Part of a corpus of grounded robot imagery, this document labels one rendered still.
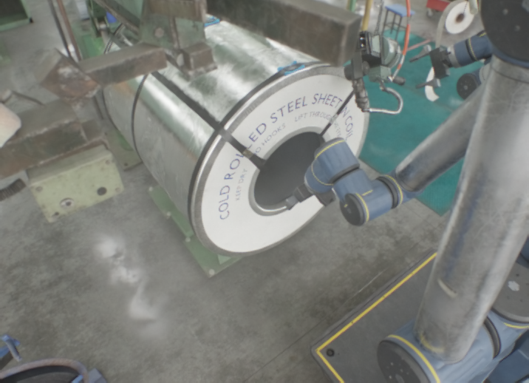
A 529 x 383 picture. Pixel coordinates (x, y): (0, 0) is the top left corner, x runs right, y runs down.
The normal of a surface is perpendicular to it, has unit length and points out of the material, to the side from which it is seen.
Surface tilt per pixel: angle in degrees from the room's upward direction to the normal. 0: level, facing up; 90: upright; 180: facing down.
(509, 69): 92
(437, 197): 0
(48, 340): 0
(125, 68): 90
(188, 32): 90
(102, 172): 90
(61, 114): 0
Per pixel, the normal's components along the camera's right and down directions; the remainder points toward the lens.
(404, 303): 0.00, -0.70
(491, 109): -0.99, 0.14
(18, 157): 0.60, 0.57
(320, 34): -0.63, 0.55
